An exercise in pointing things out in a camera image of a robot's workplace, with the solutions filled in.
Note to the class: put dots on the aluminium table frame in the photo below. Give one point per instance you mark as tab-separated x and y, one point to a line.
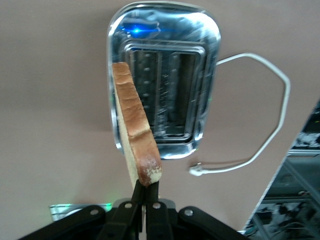
277	178

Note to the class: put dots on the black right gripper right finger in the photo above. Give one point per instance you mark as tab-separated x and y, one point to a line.
157	220

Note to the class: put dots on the cream and chrome toaster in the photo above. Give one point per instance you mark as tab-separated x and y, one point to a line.
175	30

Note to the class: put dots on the brown-crusted bread slice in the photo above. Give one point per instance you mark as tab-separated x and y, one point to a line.
135	117

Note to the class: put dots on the brown table cover sheet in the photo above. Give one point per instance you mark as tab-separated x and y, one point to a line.
50	100

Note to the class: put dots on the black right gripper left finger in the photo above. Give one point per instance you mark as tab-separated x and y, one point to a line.
125	220

